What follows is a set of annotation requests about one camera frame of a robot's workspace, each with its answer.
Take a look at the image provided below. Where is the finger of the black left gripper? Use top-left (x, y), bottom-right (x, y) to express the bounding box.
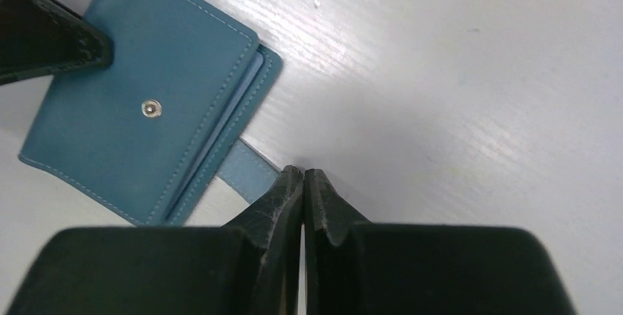
top-left (1, 0), bottom-right (113, 85)

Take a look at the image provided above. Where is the teal leather card holder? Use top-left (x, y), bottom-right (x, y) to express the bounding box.
top-left (18, 0), bottom-right (283, 225)

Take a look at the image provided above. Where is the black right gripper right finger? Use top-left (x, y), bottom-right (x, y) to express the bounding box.
top-left (303, 169), bottom-right (369, 314)

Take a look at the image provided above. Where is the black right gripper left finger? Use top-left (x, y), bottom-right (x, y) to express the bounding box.
top-left (226, 165), bottom-right (303, 314)

